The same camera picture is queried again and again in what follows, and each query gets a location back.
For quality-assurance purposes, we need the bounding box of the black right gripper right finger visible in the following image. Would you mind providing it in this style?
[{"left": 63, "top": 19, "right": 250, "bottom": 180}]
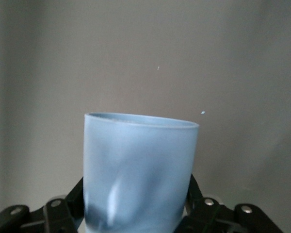
[{"left": 179, "top": 173, "right": 286, "bottom": 233}]

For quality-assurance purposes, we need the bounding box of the light blue cup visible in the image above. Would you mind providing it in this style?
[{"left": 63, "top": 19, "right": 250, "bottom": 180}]
[{"left": 83, "top": 112, "right": 200, "bottom": 233}]

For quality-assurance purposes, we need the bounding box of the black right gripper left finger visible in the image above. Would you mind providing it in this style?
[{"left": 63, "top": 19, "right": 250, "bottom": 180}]
[{"left": 0, "top": 177, "right": 85, "bottom": 233}]

